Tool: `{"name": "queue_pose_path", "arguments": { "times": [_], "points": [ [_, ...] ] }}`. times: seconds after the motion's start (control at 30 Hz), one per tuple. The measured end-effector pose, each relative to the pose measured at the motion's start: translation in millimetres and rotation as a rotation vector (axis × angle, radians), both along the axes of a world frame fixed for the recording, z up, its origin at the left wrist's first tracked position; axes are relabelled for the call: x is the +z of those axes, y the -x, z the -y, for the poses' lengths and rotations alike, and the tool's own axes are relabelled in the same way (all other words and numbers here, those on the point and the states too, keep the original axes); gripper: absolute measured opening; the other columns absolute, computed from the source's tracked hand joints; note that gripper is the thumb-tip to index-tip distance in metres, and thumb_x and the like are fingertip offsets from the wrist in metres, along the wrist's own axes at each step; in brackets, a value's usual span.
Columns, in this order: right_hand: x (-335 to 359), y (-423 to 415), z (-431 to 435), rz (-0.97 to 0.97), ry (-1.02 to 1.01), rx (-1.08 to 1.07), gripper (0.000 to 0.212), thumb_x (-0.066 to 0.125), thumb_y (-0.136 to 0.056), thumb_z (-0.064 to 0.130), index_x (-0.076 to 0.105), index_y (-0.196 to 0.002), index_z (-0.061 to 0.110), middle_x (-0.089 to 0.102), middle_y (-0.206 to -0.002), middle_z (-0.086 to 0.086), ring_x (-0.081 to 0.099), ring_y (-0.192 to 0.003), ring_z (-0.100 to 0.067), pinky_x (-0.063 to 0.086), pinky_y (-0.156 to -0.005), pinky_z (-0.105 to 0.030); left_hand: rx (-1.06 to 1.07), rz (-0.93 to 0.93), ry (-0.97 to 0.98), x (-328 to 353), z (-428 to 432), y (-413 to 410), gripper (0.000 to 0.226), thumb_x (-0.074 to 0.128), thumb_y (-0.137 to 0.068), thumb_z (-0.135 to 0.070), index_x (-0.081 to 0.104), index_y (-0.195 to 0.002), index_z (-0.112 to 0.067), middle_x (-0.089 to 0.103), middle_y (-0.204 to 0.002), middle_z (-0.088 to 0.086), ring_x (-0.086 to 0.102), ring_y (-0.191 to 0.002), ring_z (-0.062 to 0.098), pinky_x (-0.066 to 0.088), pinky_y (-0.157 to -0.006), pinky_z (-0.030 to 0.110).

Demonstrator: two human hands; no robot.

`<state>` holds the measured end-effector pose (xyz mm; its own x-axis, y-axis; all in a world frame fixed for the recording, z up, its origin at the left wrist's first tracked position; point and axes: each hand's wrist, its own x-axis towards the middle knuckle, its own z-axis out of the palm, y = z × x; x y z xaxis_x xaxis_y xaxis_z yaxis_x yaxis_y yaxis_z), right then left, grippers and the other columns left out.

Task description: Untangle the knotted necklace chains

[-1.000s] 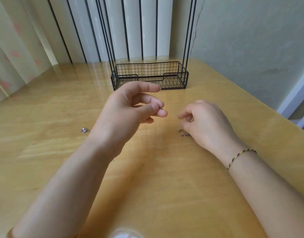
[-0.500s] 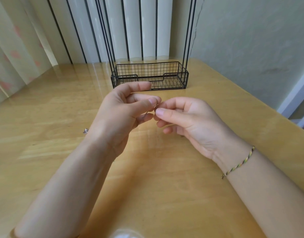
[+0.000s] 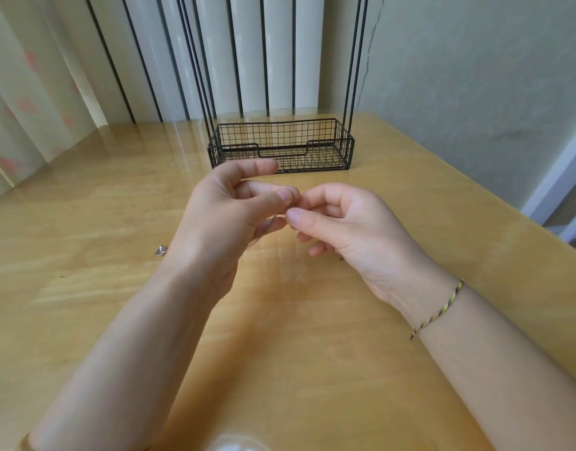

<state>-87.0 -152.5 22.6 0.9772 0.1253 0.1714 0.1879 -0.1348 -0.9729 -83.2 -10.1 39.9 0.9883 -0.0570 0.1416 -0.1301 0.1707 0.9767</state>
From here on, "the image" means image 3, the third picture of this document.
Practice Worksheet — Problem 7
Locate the person's left hand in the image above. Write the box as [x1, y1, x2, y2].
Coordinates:
[161, 158, 303, 308]

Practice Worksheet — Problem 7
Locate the person's right hand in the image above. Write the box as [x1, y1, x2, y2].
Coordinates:
[284, 181, 455, 322]

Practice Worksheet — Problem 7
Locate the black wire jewelry rack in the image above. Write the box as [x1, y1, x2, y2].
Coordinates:
[173, 0, 372, 175]

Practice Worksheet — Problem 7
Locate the person's right forearm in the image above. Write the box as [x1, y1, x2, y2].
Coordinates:
[410, 281, 576, 451]

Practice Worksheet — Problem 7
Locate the person's left forearm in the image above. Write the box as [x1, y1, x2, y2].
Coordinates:
[20, 262, 224, 451]

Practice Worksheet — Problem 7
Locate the white black-striped curtain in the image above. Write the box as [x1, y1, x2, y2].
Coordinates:
[33, 0, 327, 124]

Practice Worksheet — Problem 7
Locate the pink floral curtain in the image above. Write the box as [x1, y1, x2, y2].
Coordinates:
[0, 0, 101, 198]

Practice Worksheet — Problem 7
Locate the braided cord bracelet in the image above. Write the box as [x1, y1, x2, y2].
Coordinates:
[408, 279, 466, 341]

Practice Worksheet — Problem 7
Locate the white door frame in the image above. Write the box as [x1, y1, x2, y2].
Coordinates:
[520, 115, 576, 245]

